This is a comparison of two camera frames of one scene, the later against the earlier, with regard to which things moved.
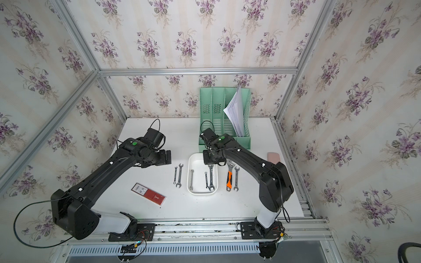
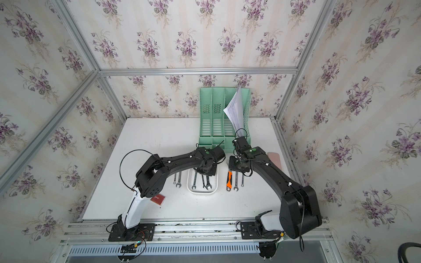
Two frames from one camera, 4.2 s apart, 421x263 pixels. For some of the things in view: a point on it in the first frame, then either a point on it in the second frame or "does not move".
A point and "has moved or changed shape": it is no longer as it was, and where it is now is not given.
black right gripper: (206, 161) → (231, 166)
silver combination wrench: (237, 171) does not move
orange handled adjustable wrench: (229, 176) does not move
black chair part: (402, 255) does not move
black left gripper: (163, 159) → (215, 166)
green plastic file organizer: (212, 102) does not move
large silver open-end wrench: (178, 183) does not move
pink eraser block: (273, 158) does not move
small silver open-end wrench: (191, 187) has moved or changed shape
